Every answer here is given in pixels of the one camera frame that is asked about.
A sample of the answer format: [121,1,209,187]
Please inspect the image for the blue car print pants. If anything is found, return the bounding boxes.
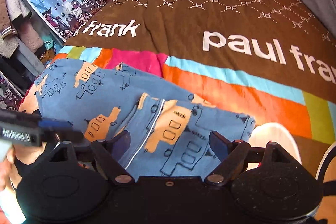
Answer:
[34,59,255,178]

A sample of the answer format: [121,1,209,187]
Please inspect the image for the colourful paul frank blanket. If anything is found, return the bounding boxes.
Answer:
[18,0,336,224]

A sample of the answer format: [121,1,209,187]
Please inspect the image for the grey fleece garment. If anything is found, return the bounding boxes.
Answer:
[0,35,19,59]

